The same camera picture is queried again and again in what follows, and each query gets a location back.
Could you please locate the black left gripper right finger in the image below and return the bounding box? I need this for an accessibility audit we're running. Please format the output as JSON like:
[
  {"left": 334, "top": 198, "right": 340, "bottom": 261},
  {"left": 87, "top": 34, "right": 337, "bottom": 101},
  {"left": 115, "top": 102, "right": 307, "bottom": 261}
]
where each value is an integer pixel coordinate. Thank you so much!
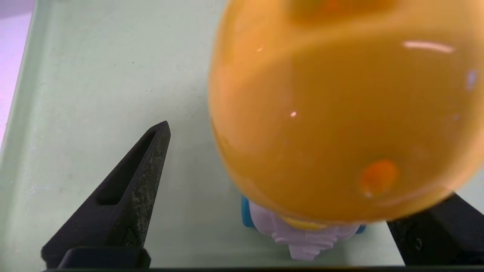
[{"left": 386, "top": 192, "right": 484, "bottom": 266}]

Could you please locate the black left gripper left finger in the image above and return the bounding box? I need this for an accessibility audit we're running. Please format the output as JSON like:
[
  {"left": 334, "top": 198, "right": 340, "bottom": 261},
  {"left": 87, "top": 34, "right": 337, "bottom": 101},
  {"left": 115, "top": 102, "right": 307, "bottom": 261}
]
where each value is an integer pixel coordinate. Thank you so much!
[{"left": 41, "top": 121, "right": 171, "bottom": 261}]

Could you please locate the yellow duck toy car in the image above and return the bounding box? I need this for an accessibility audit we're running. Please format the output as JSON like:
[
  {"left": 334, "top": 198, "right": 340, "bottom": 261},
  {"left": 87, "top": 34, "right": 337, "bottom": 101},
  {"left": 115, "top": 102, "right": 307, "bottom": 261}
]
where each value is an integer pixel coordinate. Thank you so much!
[{"left": 208, "top": 0, "right": 484, "bottom": 261}]

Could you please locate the light green plastic tray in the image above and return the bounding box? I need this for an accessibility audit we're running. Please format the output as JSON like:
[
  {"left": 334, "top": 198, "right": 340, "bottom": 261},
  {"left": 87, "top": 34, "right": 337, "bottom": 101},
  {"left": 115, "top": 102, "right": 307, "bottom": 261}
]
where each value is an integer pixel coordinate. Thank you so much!
[{"left": 0, "top": 0, "right": 484, "bottom": 269}]

